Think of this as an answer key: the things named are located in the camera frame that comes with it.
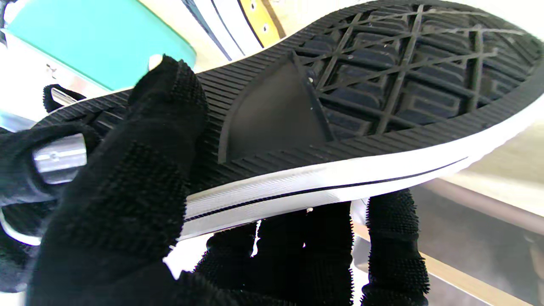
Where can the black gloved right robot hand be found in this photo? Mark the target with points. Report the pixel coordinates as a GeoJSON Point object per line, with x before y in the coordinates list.
{"type": "Point", "coordinates": [25, 170]}

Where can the green plastic basin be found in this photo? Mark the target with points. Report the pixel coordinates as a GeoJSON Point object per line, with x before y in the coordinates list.
{"type": "Point", "coordinates": [97, 42]}

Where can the brown leather sofa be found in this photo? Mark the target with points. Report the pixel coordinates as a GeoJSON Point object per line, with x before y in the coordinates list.
{"type": "Point", "coordinates": [488, 238]}

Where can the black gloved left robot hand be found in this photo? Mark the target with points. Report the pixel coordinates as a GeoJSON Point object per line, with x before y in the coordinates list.
{"type": "Point", "coordinates": [127, 204]}

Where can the yellow canvas sneaker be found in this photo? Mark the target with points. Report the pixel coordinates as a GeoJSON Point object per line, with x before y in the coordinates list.
{"type": "Point", "coordinates": [340, 127]}
{"type": "Point", "coordinates": [238, 21]}

